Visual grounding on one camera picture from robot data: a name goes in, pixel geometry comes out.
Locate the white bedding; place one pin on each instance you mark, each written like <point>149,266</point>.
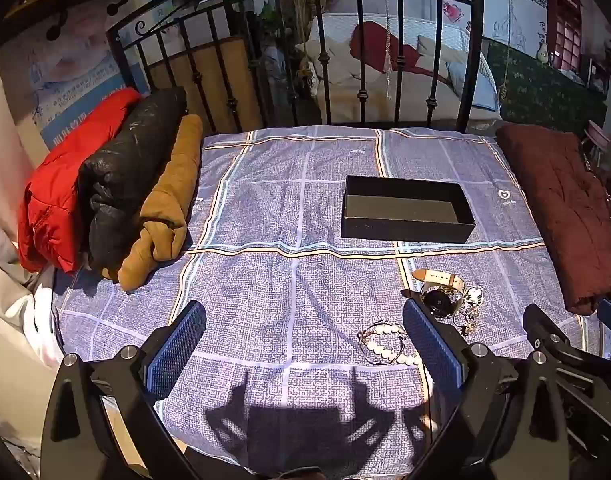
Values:
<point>20,305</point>

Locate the black iron headboard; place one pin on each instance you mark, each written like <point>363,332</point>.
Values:
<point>330,67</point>

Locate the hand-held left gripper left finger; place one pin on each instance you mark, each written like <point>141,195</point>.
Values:
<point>178,350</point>

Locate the pale blue wall poster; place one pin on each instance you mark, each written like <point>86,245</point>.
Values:
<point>75,70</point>

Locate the maroon quilted blanket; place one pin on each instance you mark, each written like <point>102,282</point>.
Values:
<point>565,210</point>

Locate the wall poster with sofa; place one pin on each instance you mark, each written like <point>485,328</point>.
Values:
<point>535,45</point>

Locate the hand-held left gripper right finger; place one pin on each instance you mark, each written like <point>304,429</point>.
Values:
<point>433,346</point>

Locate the black box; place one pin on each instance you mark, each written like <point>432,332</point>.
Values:
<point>405,210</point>

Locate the tan folded garment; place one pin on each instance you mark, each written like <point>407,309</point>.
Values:
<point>173,195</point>

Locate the black puffer jacket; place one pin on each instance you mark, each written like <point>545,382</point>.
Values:
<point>128,160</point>

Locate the red puffer jacket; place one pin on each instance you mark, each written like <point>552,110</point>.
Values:
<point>55,195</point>

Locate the blue plaid bed sheet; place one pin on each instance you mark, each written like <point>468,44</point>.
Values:
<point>285,285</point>

